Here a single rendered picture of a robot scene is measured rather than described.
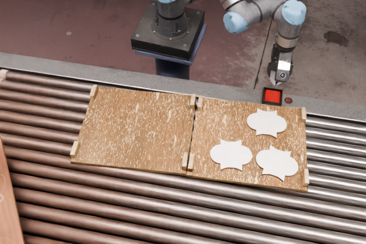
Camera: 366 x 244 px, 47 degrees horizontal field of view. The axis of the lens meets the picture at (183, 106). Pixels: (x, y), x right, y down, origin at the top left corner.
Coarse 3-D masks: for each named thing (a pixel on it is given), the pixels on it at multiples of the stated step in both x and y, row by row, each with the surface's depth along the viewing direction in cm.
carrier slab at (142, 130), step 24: (96, 96) 165; (120, 96) 165; (144, 96) 165; (168, 96) 165; (96, 120) 158; (120, 120) 158; (144, 120) 158; (168, 120) 158; (192, 120) 158; (96, 144) 151; (120, 144) 151; (144, 144) 151; (168, 144) 151; (120, 168) 146; (144, 168) 145; (168, 168) 145
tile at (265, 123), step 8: (264, 112) 159; (272, 112) 159; (248, 120) 156; (256, 120) 156; (264, 120) 156; (272, 120) 156; (280, 120) 156; (256, 128) 154; (264, 128) 154; (272, 128) 154; (280, 128) 154; (256, 136) 153; (272, 136) 153
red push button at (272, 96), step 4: (268, 92) 167; (272, 92) 167; (276, 92) 167; (268, 96) 166; (272, 96) 166; (276, 96) 166; (264, 100) 165; (268, 100) 165; (272, 100) 165; (276, 100) 165
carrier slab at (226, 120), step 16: (208, 112) 160; (224, 112) 160; (240, 112) 160; (256, 112) 160; (288, 112) 160; (208, 128) 156; (224, 128) 156; (240, 128) 156; (288, 128) 156; (304, 128) 156; (192, 144) 151; (208, 144) 151; (256, 144) 151; (272, 144) 151; (288, 144) 151; (304, 144) 151; (208, 160) 147; (304, 160) 147; (192, 176) 144; (208, 176) 143; (224, 176) 143; (240, 176) 143; (256, 176) 143; (272, 176) 143
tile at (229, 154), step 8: (224, 144) 150; (232, 144) 150; (240, 144) 150; (216, 152) 148; (224, 152) 148; (232, 152) 148; (240, 152) 148; (248, 152) 148; (216, 160) 146; (224, 160) 146; (232, 160) 146; (240, 160) 146; (248, 160) 146; (224, 168) 144; (232, 168) 145; (240, 168) 144
